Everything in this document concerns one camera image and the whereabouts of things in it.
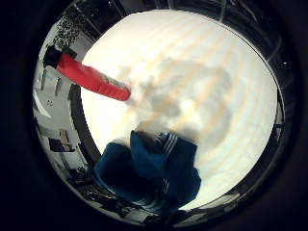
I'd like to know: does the leafy indoor plant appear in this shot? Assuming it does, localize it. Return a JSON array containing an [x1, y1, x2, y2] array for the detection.
[[52, 14, 89, 50]]

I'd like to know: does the blue cloth with white stripes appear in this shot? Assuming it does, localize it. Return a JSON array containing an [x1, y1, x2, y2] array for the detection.
[[92, 129, 203, 215]]

